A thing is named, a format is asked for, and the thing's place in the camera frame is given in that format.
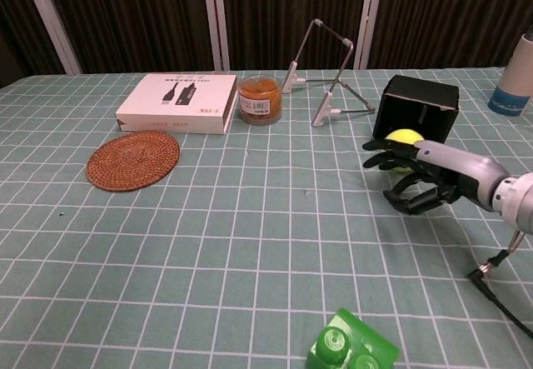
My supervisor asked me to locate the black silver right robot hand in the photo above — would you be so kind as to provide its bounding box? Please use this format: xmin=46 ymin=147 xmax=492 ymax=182
xmin=361 ymin=137 xmax=511 ymax=216

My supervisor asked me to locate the yellow tennis ball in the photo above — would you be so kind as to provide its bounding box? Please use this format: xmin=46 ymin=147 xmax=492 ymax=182
xmin=383 ymin=129 xmax=426 ymax=174

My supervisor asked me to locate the black open cardboard box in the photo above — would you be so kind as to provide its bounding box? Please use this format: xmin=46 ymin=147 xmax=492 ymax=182
xmin=372 ymin=74 xmax=461 ymax=145

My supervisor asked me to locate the white flat product box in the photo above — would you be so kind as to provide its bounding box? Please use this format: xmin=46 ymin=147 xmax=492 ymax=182
xmin=115 ymin=72 xmax=239 ymax=136

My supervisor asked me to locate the white blue thermos bottle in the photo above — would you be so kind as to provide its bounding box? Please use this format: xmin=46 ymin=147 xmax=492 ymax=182
xmin=487 ymin=27 xmax=533 ymax=117

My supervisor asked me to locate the green plastic block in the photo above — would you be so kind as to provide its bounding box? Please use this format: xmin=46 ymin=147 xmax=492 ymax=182
xmin=306 ymin=307 xmax=401 ymax=369

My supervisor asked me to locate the clear jar with orange contents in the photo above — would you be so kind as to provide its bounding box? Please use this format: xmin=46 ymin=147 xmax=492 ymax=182
xmin=237 ymin=74 xmax=285 ymax=126

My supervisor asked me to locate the green white checked tablecloth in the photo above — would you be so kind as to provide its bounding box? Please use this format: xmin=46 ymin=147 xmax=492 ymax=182
xmin=0 ymin=67 xmax=533 ymax=369

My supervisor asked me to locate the round woven brown coaster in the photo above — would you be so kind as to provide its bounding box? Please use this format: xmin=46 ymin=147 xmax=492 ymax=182
xmin=86 ymin=131 xmax=181 ymax=193

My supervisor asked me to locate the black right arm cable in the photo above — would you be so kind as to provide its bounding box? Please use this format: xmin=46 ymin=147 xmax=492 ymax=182
xmin=466 ymin=229 xmax=533 ymax=341

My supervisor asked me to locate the folding metal wire stand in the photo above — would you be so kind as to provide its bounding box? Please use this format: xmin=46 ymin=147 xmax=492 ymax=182
xmin=281 ymin=18 xmax=377 ymax=128

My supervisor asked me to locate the white partition post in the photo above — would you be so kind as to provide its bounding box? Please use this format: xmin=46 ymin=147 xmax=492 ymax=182
xmin=19 ymin=0 xmax=82 ymax=75
xmin=352 ymin=0 xmax=386 ymax=71
xmin=202 ymin=0 xmax=232 ymax=72

